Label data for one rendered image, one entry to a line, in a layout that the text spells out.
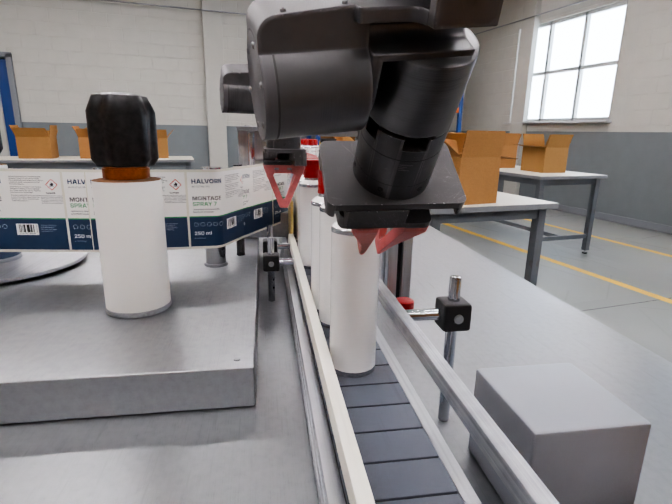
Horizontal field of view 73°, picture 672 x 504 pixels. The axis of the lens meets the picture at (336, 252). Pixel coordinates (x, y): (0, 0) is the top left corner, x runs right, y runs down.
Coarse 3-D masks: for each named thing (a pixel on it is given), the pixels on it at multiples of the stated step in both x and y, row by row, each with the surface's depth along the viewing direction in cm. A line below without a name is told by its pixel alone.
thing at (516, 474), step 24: (384, 288) 52; (408, 336) 42; (432, 360) 36; (456, 384) 33; (456, 408) 31; (480, 408) 30; (480, 432) 28; (504, 456) 25; (504, 480) 25; (528, 480) 24
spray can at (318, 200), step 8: (320, 176) 62; (320, 184) 62; (320, 192) 63; (312, 200) 64; (320, 200) 62; (312, 208) 63; (312, 216) 64; (312, 224) 64; (312, 232) 64; (312, 240) 64; (312, 248) 65; (312, 256) 65; (312, 264) 65; (312, 272) 66; (312, 280) 66; (312, 288) 66
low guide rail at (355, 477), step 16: (288, 240) 101; (304, 272) 73; (304, 288) 66; (304, 304) 62; (320, 336) 51; (320, 352) 47; (320, 368) 45; (336, 384) 41; (336, 400) 39; (336, 416) 36; (336, 432) 35; (352, 432) 35; (352, 448) 33; (352, 464) 31; (352, 480) 30; (352, 496) 29; (368, 496) 29
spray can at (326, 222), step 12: (324, 216) 58; (324, 228) 58; (324, 240) 59; (324, 252) 59; (324, 264) 59; (324, 276) 60; (324, 288) 60; (324, 300) 61; (324, 312) 61; (324, 324) 61
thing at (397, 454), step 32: (320, 384) 48; (352, 384) 48; (384, 384) 48; (352, 416) 42; (384, 416) 42; (416, 416) 42; (384, 448) 38; (416, 448) 38; (384, 480) 35; (416, 480) 35; (448, 480) 35
